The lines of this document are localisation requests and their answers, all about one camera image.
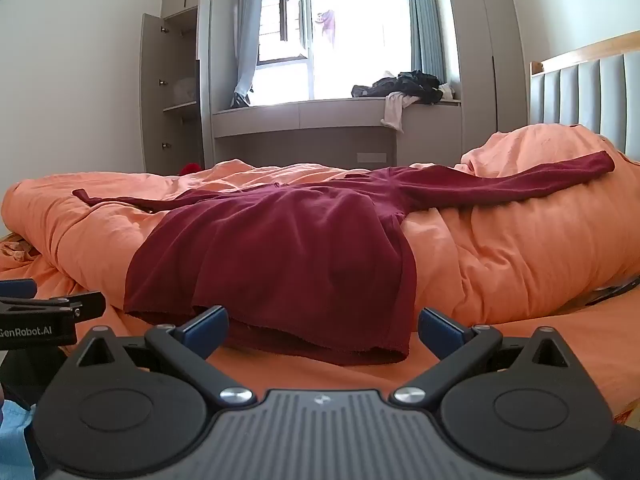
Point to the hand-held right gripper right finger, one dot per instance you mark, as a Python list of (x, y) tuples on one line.
[(440, 332)]

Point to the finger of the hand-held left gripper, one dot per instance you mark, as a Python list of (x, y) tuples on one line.
[(17, 290), (85, 306)]

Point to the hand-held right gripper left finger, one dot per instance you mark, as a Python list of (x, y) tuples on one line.
[(207, 332)]

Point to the maroon long-sleeve sweater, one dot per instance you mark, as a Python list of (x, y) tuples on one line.
[(280, 250)]

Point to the pile of dark clothes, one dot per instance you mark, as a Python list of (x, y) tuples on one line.
[(410, 82)]

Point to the patterned orange cloth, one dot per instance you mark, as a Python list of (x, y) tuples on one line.
[(17, 251)]

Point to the orange duvet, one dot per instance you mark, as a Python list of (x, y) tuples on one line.
[(500, 260)]

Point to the light blue cloth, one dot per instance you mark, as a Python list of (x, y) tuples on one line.
[(12, 435)]

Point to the red object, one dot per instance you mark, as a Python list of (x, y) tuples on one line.
[(190, 168)]

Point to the white hanging garment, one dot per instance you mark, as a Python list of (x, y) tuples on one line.
[(395, 110)]

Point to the open grey cabinet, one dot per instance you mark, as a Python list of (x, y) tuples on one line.
[(150, 85)]

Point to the small white cloth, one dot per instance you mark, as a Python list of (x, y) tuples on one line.
[(446, 91)]

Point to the grey window seat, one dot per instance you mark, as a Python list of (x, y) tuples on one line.
[(325, 112)]

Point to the tall grey wardrobe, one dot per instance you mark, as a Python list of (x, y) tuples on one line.
[(480, 60)]

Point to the window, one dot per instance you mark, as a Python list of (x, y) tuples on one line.
[(360, 60)]

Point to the grey padded wooden headboard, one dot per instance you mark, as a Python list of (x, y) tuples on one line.
[(590, 90)]

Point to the light blue curtain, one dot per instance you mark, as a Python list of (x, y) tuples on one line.
[(425, 25), (247, 35)]

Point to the purple hanging garment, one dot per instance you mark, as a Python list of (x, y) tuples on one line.
[(327, 27)]

